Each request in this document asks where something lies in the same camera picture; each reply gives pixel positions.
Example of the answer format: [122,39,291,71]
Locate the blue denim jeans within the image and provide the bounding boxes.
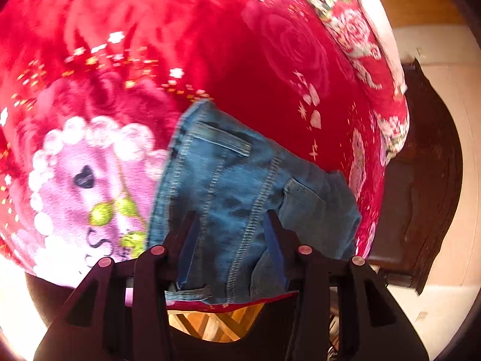
[147,100,361,305]

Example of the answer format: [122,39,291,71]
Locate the dark wooden furniture piece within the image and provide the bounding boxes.
[369,60,463,293]

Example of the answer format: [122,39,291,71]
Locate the red floral plush blanket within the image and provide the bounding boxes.
[1,0,409,270]

